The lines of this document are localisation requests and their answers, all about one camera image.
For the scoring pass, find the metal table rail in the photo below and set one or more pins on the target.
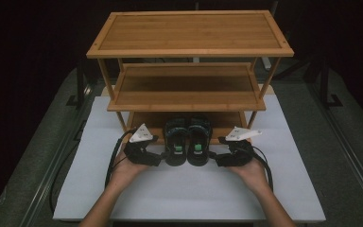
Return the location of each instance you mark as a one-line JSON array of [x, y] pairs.
[[56, 164], [346, 151]]

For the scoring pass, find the person's left hand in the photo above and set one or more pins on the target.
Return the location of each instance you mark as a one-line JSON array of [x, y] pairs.
[[126, 170]]

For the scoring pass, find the black metal stand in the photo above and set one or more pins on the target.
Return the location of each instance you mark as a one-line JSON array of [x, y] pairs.
[[80, 85], [326, 85]]

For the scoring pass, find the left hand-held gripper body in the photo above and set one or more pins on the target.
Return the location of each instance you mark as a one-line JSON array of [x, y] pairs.
[[140, 154]]

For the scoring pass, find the wooden three-tier shoe rack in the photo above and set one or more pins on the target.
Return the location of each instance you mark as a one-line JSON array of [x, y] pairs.
[[189, 31]]

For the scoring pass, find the white board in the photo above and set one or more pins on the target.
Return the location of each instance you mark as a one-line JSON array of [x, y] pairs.
[[189, 189]]

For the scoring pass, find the person's right hand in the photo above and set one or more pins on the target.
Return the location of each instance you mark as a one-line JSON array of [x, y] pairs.
[[252, 173]]

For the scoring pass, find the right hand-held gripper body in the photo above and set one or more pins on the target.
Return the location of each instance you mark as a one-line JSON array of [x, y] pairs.
[[238, 154]]

